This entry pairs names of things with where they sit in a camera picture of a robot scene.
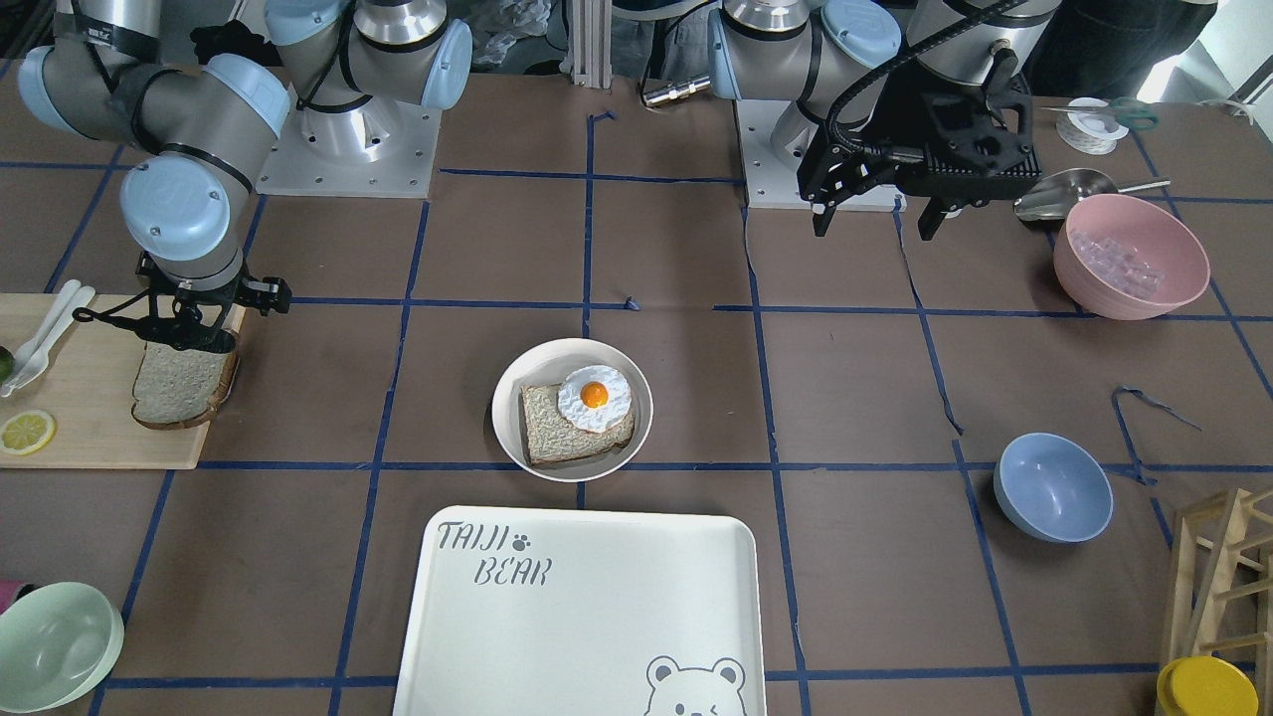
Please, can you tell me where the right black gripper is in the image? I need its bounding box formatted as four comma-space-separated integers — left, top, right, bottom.
73, 254, 292, 354

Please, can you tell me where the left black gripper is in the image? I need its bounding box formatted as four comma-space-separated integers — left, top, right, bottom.
797, 60, 1043, 242

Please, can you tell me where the bread slice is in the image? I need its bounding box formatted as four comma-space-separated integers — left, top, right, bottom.
131, 343, 241, 431
521, 383, 637, 465

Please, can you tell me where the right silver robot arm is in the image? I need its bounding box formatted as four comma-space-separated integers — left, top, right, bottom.
18, 1, 474, 354

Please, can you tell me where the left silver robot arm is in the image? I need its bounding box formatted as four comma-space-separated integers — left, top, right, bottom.
708, 1, 1059, 241

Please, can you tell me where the cream round plate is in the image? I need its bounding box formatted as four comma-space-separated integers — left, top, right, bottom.
491, 338, 653, 483

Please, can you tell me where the bread slice on plate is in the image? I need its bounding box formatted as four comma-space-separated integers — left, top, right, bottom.
521, 383, 637, 465

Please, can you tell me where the wooden cutting board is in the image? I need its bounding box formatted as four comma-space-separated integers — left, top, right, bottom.
1, 322, 209, 468

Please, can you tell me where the metal scoop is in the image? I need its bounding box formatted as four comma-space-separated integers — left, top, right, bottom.
1013, 168, 1172, 223

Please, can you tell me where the green avocado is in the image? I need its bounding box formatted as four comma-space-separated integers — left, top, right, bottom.
0, 347, 17, 383

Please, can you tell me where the lemon half slice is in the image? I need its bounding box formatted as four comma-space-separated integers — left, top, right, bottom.
1, 412, 59, 456

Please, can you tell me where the tape roll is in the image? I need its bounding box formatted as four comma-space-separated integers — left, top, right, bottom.
1055, 96, 1130, 155

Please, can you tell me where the pink bowl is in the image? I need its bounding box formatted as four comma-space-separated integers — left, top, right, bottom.
1053, 194, 1212, 320

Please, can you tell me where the blue bowl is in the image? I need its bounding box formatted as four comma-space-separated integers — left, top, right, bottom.
993, 434, 1114, 544

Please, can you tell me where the fried egg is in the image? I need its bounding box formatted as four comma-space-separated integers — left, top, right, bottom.
556, 364, 633, 434

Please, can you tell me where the green bowl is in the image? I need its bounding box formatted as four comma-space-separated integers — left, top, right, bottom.
1, 582, 123, 713

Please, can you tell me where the cream bear tray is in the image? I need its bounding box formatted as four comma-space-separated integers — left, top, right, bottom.
395, 506, 768, 715

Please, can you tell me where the wooden dish rack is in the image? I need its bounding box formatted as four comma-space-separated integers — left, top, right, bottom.
1160, 488, 1270, 697

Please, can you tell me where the yellow cup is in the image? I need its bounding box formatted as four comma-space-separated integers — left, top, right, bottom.
1156, 655, 1260, 715

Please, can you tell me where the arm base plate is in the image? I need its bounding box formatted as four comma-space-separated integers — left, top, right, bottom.
255, 96, 443, 199
735, 97, 901, 211

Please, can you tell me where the aluminium frame post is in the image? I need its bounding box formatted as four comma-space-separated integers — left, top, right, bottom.
565, 1, 614, 90

